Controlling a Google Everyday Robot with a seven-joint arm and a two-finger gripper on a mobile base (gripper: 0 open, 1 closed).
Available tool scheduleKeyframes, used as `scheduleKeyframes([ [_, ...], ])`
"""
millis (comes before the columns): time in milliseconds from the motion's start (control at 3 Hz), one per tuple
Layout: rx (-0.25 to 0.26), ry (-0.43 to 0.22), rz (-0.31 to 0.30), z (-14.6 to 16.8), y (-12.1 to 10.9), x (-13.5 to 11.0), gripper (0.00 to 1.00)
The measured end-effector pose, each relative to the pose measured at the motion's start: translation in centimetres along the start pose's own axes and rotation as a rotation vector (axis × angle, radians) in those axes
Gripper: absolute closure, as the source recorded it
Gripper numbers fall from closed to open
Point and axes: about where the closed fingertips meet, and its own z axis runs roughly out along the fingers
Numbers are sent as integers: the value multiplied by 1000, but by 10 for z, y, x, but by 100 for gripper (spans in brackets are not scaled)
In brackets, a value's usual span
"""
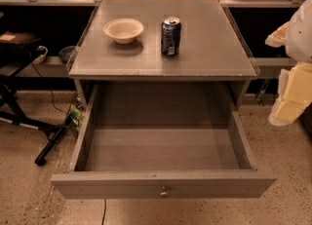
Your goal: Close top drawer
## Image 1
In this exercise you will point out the grey top drawer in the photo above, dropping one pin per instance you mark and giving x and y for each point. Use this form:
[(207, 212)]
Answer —
[(162, 140)]

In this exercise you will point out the green chip bag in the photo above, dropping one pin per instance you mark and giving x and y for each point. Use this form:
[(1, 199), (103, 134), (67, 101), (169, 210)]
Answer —
[(75, 115)]

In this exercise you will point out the grey bowl on shelf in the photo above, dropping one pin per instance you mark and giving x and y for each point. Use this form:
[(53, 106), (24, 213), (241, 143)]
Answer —
[(67, 53)]

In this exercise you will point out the blue soda can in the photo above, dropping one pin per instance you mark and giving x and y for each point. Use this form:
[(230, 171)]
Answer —
[(170, 36)]

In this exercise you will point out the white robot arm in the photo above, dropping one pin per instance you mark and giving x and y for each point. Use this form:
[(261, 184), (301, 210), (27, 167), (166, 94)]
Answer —
[(299, 34)]

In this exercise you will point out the black stand with legs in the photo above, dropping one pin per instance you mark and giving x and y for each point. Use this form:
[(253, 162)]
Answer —
[(17, 51)]

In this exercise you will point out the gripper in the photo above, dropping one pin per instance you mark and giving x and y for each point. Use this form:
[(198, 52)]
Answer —
[(301, 37)]

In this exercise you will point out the grey drawer cabinet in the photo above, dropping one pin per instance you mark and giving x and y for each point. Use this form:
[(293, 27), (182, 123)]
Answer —
[(210, 49)]

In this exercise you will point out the white paper bowl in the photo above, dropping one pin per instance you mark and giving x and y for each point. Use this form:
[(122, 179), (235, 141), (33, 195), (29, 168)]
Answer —
[(123, 31)]

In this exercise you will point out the white bowl on shelf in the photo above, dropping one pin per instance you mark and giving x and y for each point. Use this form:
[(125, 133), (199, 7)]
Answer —
[(41, 53)]

